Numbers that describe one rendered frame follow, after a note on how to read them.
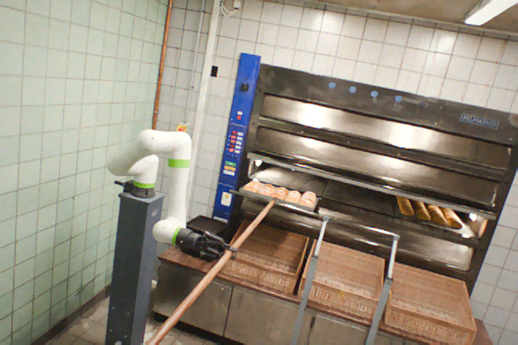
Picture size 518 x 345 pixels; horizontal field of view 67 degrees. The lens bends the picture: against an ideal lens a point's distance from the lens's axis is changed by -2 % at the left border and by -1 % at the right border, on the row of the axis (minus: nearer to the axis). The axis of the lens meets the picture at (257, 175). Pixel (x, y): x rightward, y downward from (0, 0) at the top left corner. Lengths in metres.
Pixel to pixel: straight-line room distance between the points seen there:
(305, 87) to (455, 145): 1.15
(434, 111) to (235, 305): 1.99
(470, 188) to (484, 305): 0.91
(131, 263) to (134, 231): 0.21
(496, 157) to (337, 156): 1.09
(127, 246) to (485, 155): 2.46
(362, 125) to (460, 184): 0.81
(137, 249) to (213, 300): 0.83
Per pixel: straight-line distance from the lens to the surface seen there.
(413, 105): 3.06
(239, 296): 2.96
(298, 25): 3.11
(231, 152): 3.20
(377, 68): 3.03
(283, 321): 2.97
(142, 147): 1.94
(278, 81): 3.11
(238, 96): 3.14
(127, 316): 2.73
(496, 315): 3.57
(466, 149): 3.13
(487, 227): 3.29
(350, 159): 3.06
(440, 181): 3.13
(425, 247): 3.26
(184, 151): 2.00
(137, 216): 2.41
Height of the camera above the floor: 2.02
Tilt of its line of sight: 14 degrees down
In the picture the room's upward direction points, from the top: 11 degrees clockwise
